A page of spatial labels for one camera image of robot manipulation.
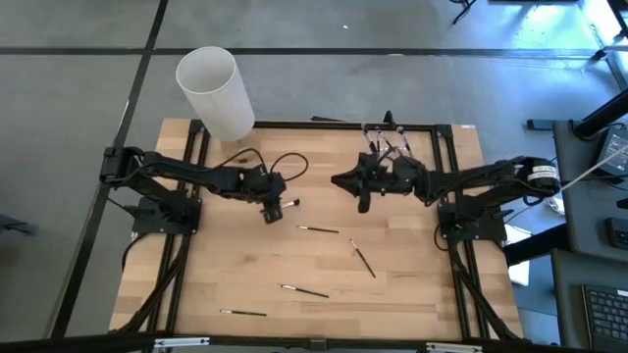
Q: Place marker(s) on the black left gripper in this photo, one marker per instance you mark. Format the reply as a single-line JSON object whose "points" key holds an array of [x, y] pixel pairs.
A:
{"points": [[257, 181]]}

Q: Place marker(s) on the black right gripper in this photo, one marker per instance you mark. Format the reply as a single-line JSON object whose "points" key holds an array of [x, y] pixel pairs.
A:
{"points": [[397, 176]]}

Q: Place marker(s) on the thin black makeup brush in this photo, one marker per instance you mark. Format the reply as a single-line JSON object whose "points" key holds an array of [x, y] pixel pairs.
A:
{"points": [[379, 137], [368, 138], [319, 229], [363, 259]]}

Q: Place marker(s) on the flat-head black makeup brush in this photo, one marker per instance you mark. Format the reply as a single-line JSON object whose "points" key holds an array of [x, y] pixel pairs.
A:
{"points": [[388, 142]]}

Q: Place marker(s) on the long-ferrule black makeup brush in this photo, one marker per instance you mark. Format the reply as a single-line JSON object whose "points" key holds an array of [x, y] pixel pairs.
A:
{"points": [[304, 290]]}

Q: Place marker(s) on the tiny-head thin makeup brush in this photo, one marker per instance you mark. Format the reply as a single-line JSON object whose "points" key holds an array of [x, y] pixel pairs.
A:
{"points": [[243, 312]]}

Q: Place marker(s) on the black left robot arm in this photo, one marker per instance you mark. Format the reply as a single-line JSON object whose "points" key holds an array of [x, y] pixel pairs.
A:
{"points": [[186, 172]]}

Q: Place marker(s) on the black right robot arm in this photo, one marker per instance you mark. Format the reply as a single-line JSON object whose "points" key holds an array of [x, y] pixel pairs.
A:
{"points": [[490, 174]]}

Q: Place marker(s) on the clear acrylic organizer container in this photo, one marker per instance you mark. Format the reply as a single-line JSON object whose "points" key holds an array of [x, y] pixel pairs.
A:
{"points": [[394, 142]]}

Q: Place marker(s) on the white cylindrical cup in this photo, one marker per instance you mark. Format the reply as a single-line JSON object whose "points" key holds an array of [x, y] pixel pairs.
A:
{"points": [[216, 93]]}

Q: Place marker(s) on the white paper sheet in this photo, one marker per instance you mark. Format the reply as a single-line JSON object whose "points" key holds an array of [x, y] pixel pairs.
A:
{"points": [[517, 272]]}

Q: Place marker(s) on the black power box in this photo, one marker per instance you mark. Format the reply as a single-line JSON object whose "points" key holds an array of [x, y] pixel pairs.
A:
{"points": [[539, 124]]}

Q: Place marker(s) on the black chair base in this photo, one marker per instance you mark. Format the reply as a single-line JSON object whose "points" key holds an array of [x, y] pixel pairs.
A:
{"points": [[463, 6]]}

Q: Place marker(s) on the grey desk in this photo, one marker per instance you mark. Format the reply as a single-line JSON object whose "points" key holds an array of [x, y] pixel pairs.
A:
{"points": [[584, 206], [569, 304]]}

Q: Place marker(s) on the dark floor object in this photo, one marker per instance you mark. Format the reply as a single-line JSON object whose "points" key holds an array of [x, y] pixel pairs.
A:
{"points": [[15, 224]]}

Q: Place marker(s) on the black desk device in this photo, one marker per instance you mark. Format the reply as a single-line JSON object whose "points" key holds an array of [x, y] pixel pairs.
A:
{"points": [[618, 234]]}

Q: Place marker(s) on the black floor stand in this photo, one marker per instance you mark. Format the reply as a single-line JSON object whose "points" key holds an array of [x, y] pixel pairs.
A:
{"points": [[601, 53]]}

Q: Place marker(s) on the black keyboard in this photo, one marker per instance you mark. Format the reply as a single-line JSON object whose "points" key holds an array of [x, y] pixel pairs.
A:
{"points": [[608, 318]]}

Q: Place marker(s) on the small black post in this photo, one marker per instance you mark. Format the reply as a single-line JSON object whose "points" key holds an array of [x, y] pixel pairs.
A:
{"points": [[389, 117]]}

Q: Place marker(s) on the silver metal bracket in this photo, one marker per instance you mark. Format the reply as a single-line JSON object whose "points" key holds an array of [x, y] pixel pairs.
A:
{"points": [[454, 348], [181, 342]]}

